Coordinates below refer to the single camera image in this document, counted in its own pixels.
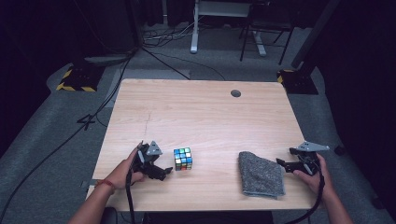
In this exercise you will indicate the red wrist band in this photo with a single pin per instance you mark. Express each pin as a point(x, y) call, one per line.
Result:
point(107, 183)

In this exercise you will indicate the small black floor object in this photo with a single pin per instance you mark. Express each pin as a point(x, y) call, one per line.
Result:
point(339, 150)

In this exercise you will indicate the white desk frame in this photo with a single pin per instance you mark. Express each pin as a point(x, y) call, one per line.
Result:
point(194, 37)

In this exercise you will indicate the person's left hand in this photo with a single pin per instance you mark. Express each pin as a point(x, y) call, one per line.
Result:
point(121, 174)

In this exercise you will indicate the person's right hand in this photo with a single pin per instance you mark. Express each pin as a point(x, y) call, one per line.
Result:
point(319, 183)

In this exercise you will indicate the colourful puzzle cube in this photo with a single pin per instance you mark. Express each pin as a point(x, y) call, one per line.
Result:
point(183, 158)

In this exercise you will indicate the grey flat stand base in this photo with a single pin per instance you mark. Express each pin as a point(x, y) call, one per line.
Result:
point(107, 59)

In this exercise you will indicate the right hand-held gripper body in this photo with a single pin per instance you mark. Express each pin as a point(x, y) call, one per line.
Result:
point(311, 146)

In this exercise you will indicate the black chair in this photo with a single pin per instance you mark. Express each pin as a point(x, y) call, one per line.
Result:
point(267, 26)

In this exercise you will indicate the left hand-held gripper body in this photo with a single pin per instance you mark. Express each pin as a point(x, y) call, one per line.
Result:
point(154, 149)

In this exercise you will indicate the yellow-black striped stand base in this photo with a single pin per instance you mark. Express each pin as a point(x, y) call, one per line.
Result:
point(297, 81)
point(79, 79)

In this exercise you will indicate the grey tape strip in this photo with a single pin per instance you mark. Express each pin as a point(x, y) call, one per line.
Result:
point(85, 184)

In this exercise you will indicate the black slanted pole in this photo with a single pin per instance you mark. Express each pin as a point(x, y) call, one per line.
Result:
point(314, 34)

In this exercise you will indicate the grey round table grommet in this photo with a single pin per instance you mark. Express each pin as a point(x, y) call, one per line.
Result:
point(235, 93)

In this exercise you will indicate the grey cloth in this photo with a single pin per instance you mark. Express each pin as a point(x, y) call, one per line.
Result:
point(260, 175)

